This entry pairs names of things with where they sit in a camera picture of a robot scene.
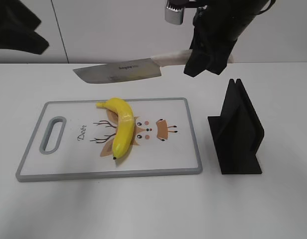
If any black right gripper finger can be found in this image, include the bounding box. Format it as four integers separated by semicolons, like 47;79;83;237
184;49;211;77
207;51;230;75

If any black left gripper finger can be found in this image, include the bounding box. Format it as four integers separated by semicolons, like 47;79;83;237
18;31;49;55
0;0;41;50

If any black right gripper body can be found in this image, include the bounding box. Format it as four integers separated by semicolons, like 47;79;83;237
189;0;244;54

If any white-handled kitchen knife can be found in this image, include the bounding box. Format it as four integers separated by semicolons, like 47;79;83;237
73;49;235;85

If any yellow plastic banana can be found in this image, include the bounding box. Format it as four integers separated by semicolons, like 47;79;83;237
96;98;135;159

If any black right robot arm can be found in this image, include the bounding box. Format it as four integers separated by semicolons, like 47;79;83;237
184;0;275;77

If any black knife stand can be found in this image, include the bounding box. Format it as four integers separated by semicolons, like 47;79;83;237
208;79;264;174

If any white grey-rimmed cutting board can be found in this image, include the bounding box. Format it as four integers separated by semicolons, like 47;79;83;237
15;98;202;182

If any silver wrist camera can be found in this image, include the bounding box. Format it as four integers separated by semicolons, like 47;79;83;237
164;0;184;25

